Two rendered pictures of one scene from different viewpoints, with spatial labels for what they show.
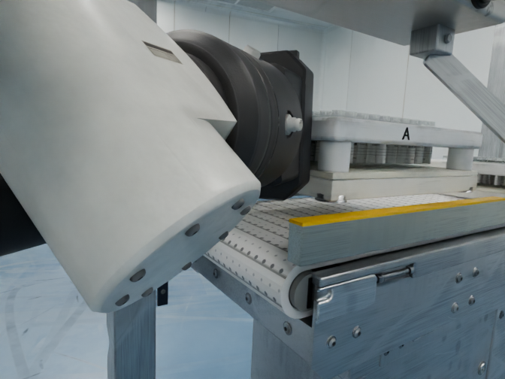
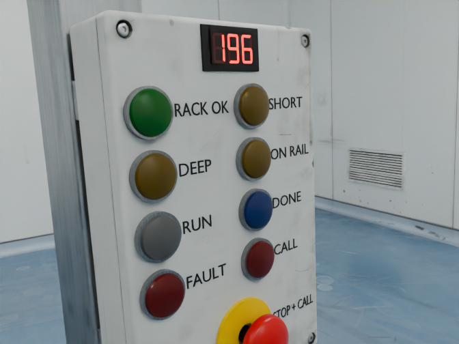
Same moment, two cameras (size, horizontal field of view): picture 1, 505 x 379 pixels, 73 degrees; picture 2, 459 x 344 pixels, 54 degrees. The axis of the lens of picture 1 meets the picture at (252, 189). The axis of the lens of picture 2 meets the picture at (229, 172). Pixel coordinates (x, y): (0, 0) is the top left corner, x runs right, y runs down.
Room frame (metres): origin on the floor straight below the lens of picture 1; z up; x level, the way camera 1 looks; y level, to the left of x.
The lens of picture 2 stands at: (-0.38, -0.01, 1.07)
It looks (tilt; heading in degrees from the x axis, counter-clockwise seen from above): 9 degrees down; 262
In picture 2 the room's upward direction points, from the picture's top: 3 degrees counter-clockwise
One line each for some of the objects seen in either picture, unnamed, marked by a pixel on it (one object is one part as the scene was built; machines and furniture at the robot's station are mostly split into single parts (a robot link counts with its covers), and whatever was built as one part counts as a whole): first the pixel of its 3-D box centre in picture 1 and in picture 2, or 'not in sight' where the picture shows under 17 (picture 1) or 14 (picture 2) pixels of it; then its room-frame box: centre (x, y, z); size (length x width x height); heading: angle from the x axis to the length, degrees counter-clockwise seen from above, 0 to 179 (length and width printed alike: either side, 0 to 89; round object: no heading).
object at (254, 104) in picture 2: not in sight; (253, 106); (-0.44, -0.31, 1.06); 0.03 x 0.01 x 0.03; 33
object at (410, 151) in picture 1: (409, 152); not in sight; (0.41, -0.18, 0.94); 0.01 x 0.01 x 0.07
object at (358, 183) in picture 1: (331, 171); not in sight; (0.45, -0.10, 0.91); 0.24 x 0.24 x 0.02; 33
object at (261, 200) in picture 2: not in sight; (257, 209); (-0.44, -0.31, 0.99); 0.03 x 0.01 x 0.03; 33
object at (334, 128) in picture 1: (334, 134); not in sight; (0.45, -0.10, 0.96); 0.25 x 0.24 x 0.02; 33
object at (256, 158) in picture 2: not in sight; (255, 158); (-0.44, -0.31, 1.03); 0.03 x 0.01 x 0.03; 33
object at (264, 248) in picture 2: not in sight; (259, 259); (-0.44, -0.31, 0.96); 0.03 x 0.01 x 0.03; 33
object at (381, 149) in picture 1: (380, 150); not in sight; (0.38, -0.14, 0.94); 0.01 x 0.01 x 0.07
